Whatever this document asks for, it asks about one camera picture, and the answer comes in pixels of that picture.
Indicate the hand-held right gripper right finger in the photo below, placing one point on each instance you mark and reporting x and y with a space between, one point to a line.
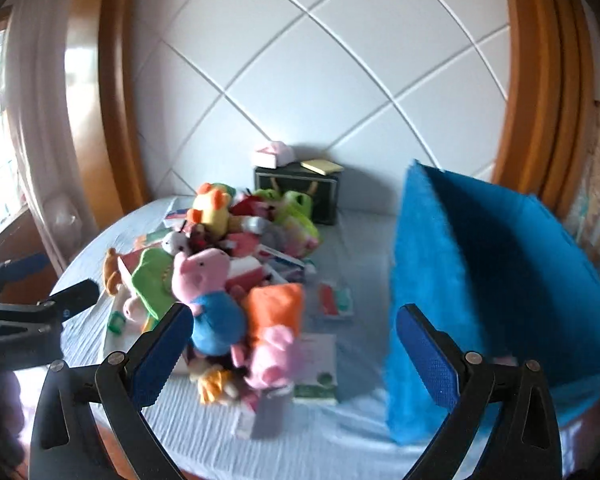
425 355

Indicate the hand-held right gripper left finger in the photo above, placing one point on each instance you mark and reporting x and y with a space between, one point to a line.
160 355

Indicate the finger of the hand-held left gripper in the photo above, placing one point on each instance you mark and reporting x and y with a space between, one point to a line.
25 265
75 297

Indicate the pink pig plush blue shirt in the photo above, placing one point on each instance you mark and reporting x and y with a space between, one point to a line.
215 320

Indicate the green plush hat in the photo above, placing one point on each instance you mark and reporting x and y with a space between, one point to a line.
152 280

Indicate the blue plastic storage container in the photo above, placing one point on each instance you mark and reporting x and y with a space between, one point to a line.
480 260

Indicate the pink pig plush orange dress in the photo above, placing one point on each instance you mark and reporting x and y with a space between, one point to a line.
275 310

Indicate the person's left forearm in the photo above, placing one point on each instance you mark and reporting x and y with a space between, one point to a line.
0 410

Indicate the pink teal plush toy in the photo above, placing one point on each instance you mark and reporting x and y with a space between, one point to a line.
132 306

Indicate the red green packet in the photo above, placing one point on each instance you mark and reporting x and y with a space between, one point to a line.
335 302

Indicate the white green carton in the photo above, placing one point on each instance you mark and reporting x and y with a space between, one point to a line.
320 360

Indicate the small white plush toy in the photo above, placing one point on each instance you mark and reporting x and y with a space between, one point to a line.
172 242

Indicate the grey white carton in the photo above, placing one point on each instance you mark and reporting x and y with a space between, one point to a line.
265 415

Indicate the dark red patterned pouch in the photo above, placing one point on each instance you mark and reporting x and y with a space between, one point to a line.
200 240

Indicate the pink carton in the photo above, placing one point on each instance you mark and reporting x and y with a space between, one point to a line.
242 245

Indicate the yellow duck plush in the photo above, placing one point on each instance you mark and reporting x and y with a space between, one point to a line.
212 215

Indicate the white blue flat box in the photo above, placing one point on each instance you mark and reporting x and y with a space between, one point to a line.
285 262

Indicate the white curtain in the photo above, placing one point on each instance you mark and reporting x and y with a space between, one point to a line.
40 110

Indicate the grey plush toy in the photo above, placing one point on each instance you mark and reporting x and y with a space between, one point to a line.
275 235

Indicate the red plush toy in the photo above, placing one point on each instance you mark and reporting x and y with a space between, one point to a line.
247 205

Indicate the lime green plush toy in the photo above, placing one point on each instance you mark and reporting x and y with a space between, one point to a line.
300 210

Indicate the green frog plush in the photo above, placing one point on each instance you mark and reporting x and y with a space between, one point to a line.
267 195

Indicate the yellow sticky note pad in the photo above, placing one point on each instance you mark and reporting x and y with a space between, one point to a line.
321 166

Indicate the pink white cap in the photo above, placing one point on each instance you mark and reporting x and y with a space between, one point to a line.
275 152

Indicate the wooden wall frame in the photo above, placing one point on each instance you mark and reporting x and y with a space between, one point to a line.
115 110
540 85

